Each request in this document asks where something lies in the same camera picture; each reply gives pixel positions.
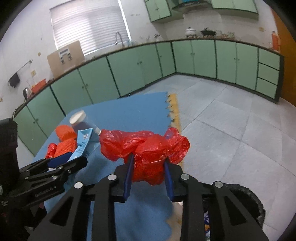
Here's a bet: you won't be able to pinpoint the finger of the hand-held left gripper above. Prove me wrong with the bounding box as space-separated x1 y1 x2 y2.
19 159 55 176
24 156 88 186

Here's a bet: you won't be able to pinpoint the orange basket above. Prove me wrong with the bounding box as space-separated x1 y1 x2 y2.
31 79 48 93

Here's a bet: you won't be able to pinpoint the white window blind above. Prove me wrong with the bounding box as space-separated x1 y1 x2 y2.
50 0 130 56

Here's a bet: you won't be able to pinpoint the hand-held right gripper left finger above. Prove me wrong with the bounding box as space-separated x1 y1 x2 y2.
28 154 134 241

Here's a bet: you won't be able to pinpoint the metal faucet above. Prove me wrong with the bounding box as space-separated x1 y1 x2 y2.
115 32 124 48

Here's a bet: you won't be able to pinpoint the light blue carton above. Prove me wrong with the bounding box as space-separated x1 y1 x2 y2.
68 128 93 163

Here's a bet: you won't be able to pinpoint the metal towel rail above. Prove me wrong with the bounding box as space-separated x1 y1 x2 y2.
8 60 33 81

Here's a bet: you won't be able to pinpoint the green base cabinets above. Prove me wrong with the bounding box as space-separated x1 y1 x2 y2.
14 39 284 158

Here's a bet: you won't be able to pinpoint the wooden door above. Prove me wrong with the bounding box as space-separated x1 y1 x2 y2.
272 10 296 105

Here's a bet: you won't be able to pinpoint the red plastic bag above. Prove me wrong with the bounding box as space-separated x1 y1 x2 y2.
99 127 190 185

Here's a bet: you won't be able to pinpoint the yellow foam mat strip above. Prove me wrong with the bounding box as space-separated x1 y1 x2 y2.
166 94 185 167

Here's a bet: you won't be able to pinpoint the cardboard box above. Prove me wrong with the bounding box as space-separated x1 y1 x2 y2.
47 40 85 78

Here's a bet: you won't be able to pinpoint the blue foam mat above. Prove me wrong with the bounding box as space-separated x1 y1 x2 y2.
33 91 183 241

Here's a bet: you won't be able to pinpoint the dark towel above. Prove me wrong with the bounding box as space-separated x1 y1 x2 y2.
8 73 21 88

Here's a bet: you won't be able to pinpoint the orange thermos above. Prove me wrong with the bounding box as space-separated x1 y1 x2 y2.
271 31 280 50

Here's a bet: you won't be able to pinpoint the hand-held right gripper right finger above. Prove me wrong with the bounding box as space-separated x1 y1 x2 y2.
164 161 270 241

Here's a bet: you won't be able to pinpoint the dark blue packet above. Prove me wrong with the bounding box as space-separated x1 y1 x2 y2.
47 154 72 168

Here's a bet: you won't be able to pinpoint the small red wrapper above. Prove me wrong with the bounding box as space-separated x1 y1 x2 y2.
46 143 57 159

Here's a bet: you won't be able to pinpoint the black trash bin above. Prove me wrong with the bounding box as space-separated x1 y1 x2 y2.
202 184 265 241

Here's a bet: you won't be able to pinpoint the orange foam net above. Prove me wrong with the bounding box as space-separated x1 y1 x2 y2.
55 125 76 142
54 138 78 158

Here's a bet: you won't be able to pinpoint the green wall cabinets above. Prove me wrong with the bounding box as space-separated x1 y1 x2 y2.
144 0 259 23

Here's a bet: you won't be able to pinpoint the plastic jar with white lid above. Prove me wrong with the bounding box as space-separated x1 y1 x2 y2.
69 110 101 136

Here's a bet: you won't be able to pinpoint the range hood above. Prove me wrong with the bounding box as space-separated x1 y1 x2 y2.
172 0 210 10

